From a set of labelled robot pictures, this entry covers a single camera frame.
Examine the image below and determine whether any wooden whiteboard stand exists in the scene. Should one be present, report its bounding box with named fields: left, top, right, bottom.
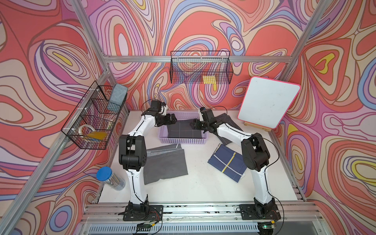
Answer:
left=244, top=121, right=272, bottom=132

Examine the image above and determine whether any dark grey pillowcase at back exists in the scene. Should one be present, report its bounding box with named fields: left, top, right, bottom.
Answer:
left=215, top=113, right=244, bottom=147

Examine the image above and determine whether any white tape roll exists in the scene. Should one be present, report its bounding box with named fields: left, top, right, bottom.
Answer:
left=78, top=124, right=95, bottom=136

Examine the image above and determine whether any yellow card in basket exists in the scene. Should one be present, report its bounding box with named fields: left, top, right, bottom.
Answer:
left=83, top=131, right=107, bottom=142

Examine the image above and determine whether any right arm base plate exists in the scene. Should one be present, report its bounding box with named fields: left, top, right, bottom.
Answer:
left=238, top=202, right=282, bottom=221

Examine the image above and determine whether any navy yellow-striped pillowcase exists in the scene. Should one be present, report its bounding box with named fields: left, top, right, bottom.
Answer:
left=208, top=144, right=247, bottom=183

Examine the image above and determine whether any purple plastic basket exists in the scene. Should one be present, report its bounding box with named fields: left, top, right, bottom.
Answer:
left=159, top=111, right=208, bottom=145

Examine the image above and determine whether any yellow sticky note pad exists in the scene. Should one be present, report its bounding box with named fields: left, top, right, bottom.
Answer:
left=202, top=75, right=217, bottom=84

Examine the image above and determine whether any aluminium front rail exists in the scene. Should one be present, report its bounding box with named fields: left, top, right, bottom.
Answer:
left=74, top=201, right=330, bottom=235

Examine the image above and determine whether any dark grey checked pillowcase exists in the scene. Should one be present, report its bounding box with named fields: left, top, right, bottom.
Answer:
left=167, top=119, right=202, bottom=139

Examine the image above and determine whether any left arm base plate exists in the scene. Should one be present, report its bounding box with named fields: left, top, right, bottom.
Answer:
left=119, top=202, right=164, bottom=221

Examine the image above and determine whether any black wire basket left wall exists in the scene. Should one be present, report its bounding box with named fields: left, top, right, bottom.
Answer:
left=61, top=81, right=127, bottom=150

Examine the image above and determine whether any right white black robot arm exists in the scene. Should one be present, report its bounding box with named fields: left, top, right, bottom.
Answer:
left=191, top=107, right=276, bottom=214

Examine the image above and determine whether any black wire basket back wall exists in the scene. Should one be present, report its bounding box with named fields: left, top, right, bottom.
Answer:
left=169, top=50, right=234, bottom=85

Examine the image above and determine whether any plain grey pillowcase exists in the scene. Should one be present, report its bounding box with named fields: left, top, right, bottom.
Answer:
left=144, top=144, right=188, bottom=185

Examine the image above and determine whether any pink-framed whiteboard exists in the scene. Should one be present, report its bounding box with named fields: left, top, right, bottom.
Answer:
left=238, top=76, right=301, bottom=129

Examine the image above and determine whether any blue-lidded clear jar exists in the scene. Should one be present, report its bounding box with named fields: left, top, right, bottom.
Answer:
left=96, top=166, right=125, bottom=191

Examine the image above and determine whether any grey sponge block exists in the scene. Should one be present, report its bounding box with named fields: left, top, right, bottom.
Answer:
left=107, top=84, right=128, bottom=112

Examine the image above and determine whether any black wire basket wall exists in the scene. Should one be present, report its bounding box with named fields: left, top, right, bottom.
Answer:
left=61, top=81, right=127, bottom=150
left=169, top=50, right=234, bottom=85

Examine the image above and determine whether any green circuit board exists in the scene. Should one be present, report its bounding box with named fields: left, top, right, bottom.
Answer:
left=136, top=223, right=155, bottom=231

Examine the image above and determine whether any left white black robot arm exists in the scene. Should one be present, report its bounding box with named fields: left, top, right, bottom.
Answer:
left=118, top=99, right=177, bottom=205

